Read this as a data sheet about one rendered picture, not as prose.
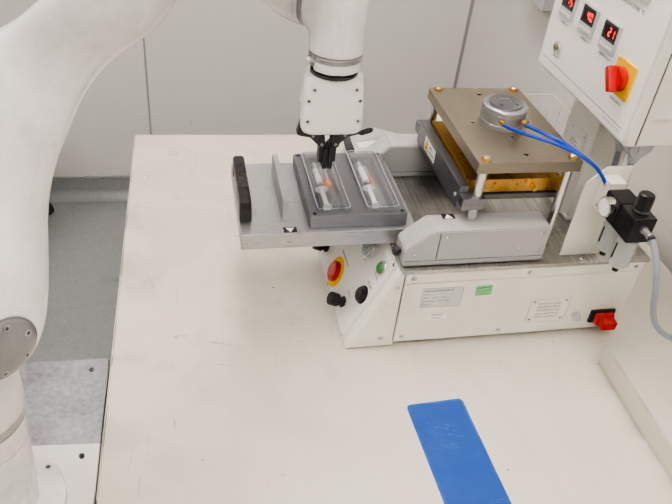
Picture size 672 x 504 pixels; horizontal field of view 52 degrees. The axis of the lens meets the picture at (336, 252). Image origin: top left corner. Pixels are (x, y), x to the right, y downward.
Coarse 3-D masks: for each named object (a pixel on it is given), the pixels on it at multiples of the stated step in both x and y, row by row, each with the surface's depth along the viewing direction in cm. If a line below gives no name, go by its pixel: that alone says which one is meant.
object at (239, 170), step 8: (240, 160) 122; (240, 168) 120; (240, 176) 118; (240, 184) 116; (248, 184) 117; (240, 192) 114; (248, 192) 114; (240, 200) 112; (248, 200) 112; (240, 208) 112; (248, 208) 113; (240, 216) 113; (248, 216) 114
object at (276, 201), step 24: (264, 168) 128; (288, 168) 129; (264, 192) 122; (288, 192) 122; (264, 216) 116; (288, 216) 117; (408, 216) 120; (240, 240) 113; (264, 240) 113; (288, 240) 114; (312, 240) 115; (336, 240) 116; (360, 240) 117; (384, 240) 118
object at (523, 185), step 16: (448, 144) 123; (464, 160) 119; (464, 176) 116; (496, 176) 116; (512, 176) 116; (528, 176) 117; (544, 176) 117; (560, 176) 118; (496, 192) 117; (512, 192) 118; (528, 192) 118; (544, 192) 119
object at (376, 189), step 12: (348, 156) 127; (360, 156) 128; (372, 156) 128; (360, 168) 124; (372, 168) 125; (360, 180) 121; (372, 180) 122; (384, 180) 122; (372, 192) 118; (384, 192) 119; (372, 204) 116; (384, 204) 116; (396, 204) 116
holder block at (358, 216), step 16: (336, 160) 128; (304, 176) 122; (352, 176) 124; (304, 192) 118; (352, 192) 120; (304, 208) 118; (352, 208) 116; (400, 208) 117; (320, 224) 114; (336, 224) 115; (352, 224) 115; (368, 224) 116; (384, 224) 117; (400, 224) 117
